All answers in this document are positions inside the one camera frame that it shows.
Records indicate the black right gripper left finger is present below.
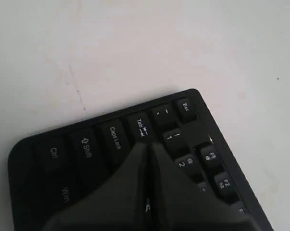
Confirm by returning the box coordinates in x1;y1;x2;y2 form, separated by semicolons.
43;143;148;231

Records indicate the black acer keyboard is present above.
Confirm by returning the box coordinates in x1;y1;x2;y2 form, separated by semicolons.
8;89;272;231

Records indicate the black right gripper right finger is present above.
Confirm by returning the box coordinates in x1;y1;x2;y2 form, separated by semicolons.
150;142;253;231

